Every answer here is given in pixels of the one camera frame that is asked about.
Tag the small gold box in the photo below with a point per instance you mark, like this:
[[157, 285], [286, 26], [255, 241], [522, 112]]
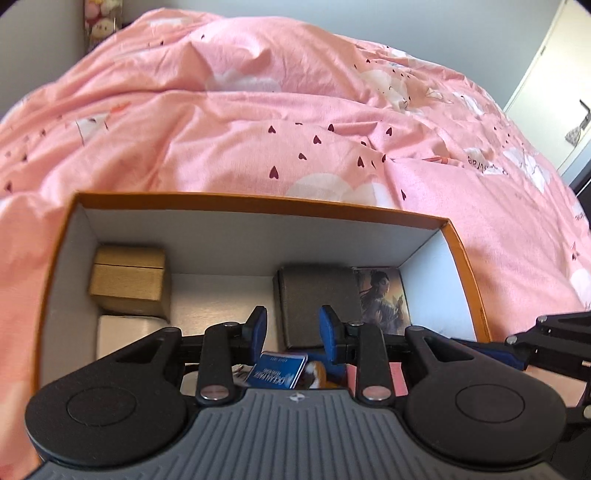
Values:
[[127, 281]]

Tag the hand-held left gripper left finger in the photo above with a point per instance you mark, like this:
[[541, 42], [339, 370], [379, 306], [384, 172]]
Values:
[[259, 330]]

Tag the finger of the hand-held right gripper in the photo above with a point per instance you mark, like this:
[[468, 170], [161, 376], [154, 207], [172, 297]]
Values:
[[554, 328], [494, 353]]

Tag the clear tube of plush toys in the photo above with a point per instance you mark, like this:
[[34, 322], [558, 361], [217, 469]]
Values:
[[101, 23]]

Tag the orange cardboard box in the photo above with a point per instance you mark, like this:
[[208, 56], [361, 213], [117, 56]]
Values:
[[231, 240]]

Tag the pink printed blanket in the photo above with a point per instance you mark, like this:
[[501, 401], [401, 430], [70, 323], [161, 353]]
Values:
[[231, 138]]

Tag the dark grey box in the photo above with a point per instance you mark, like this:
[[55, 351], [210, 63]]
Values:
[[314, 300]]

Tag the white door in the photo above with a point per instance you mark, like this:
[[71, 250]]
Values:
[[554, 69]]

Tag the warrior picture card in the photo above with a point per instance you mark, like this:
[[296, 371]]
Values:
[[383, 300]]

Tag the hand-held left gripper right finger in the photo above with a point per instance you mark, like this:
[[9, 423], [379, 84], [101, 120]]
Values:
[[328, 334]]

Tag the orange fox plush blue tag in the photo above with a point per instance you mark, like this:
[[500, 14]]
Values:
[[277, 369]]

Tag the white glasses case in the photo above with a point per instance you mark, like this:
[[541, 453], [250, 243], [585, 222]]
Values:
[[124, 334]]

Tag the dark cabinet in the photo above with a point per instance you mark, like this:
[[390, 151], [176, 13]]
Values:
[[582, 180]]

